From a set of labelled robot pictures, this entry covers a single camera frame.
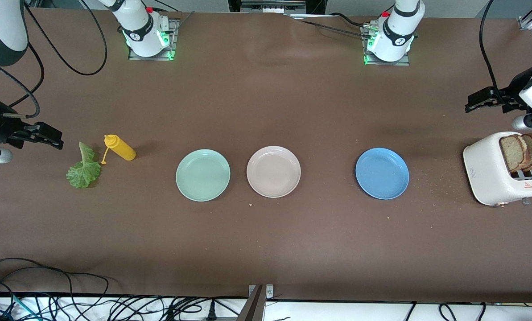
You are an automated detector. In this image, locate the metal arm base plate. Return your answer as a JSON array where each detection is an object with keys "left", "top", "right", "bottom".
[
  {"left": 362, "top": 25, "right": 411, "bottom": 66},
  {"left": 128, "top": 19, "right": 177, "bottom": 61}
]

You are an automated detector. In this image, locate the yellow squeeze bottle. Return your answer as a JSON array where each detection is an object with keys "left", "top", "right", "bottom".
[{"left": 101, "top": 134, "right": 136, "bottom": 165}]

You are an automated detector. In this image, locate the black cable on table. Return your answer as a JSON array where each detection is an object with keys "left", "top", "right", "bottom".
[{"left": 286, "top": 12, "right": 384, "bottom": 38}]

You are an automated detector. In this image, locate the green lettuce leaf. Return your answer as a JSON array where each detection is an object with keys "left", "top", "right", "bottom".
[{"left": 66, "top": 142, "right": 102, "bottom": 189}]

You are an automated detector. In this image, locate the black corrugated hose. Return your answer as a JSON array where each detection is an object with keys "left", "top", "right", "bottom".
[{"left": 0, "top": 53, "right": 41, "bottom": 119}]

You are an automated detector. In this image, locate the black equipment box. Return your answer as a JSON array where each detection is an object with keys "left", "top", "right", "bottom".
[{"left": 228, "top": 0, "right": 326, "bottom": 15}]

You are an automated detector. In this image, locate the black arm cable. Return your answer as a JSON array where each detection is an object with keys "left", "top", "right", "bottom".
[
  {"left": 24, "top": 0, "right": 108, "bottom": 75},
  {"left": 479, "top": 0, "right": 503, "bottom": 101}
]

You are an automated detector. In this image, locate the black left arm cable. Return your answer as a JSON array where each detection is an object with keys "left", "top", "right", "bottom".
[{"left": 479, "top": 0, "right": 503, "bottom": 101}]

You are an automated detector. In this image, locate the grey metal bar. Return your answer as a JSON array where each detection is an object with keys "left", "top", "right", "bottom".
[{"left": 237, "top": 285, "right": 264, "bottom": 321}]

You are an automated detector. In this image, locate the white toaster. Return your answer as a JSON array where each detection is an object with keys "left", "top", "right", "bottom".
[{"left": 463, "top": 132, "right": 532, "bottom": 208}]

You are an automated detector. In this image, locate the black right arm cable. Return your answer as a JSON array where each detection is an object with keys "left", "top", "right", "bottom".
[{"left": 24, "top": 0, "right": 108, "bottom": 75}]

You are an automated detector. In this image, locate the small metal bracket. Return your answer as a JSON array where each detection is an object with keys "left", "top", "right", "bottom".
[{"left": 249, "top": 284, "right": 274, "bottom": 300}]

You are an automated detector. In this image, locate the blue plate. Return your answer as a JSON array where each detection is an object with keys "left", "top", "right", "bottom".
[{"left": 355, "top": 148, "right": 410, "bottom": 200}]

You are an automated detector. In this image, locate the beige plate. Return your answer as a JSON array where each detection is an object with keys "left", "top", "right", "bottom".
[{"left": 247, "top": 146, "right": 301, "bottom": 198}]

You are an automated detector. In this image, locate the mint green plate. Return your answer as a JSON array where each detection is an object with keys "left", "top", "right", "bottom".
[{"left": 176, "top": 149, "right": 231, "bottom": 202}]

